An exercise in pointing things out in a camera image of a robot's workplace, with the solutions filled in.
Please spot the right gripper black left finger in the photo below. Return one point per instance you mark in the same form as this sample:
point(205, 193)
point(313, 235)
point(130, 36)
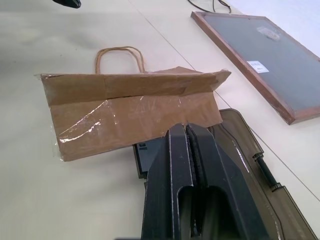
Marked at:
point(160, 175)

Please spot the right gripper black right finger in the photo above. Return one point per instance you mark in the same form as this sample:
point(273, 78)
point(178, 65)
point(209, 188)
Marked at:
point(217, 170)

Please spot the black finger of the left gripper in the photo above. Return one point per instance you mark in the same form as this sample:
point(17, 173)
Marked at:
point(68, 2)

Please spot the wood framed dark board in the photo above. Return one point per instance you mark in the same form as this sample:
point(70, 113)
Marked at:
point(280, 62)

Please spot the dark screwdriver bit case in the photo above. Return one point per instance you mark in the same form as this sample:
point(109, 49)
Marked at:
point(250, 140)

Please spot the brown paper bag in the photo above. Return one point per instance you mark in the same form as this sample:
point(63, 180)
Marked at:
point(130, 107)

